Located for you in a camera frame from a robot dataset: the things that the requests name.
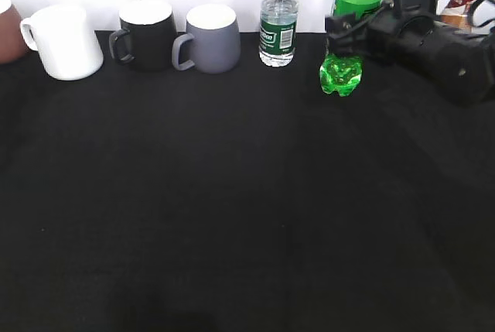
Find black mug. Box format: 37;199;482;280
108;0;177;72

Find green soda bottle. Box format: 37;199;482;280
319;0;382;97

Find clear water bottle green label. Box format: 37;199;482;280
259;0;299;67

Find white mug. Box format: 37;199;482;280
19;4;104;81

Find grey mug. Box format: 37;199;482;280
171;3;241;74

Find brown coffee drink bottle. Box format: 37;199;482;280
440;0;476;32

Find red brown cup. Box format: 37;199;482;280
0;0;29;64

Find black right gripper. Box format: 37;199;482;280
325;10;494;107

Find black tablecloth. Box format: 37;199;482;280
1;34;494;331

